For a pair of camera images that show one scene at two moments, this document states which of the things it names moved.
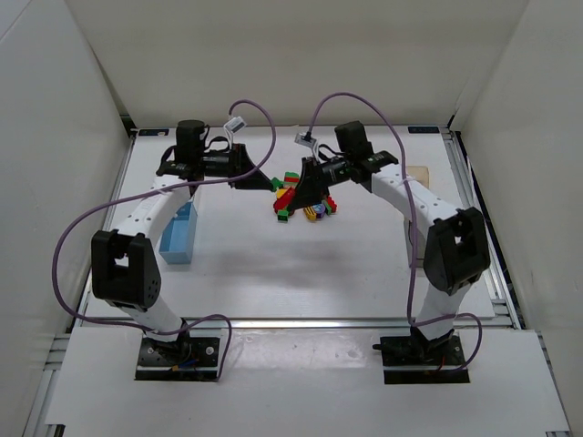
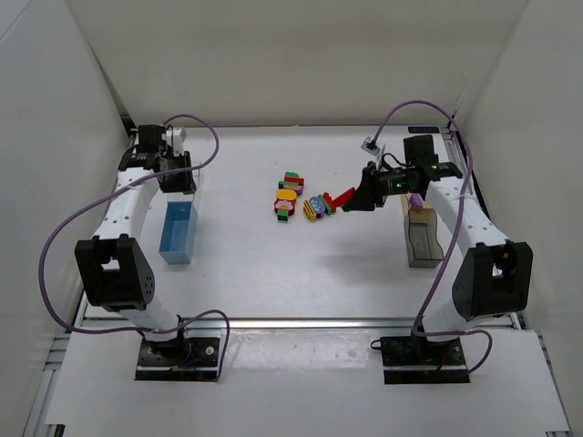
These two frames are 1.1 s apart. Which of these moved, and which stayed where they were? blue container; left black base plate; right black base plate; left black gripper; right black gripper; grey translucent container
Moved: left black gripper; right black gripper
Stayed: blue container; left black base plate; right black base plate; grey translucent container
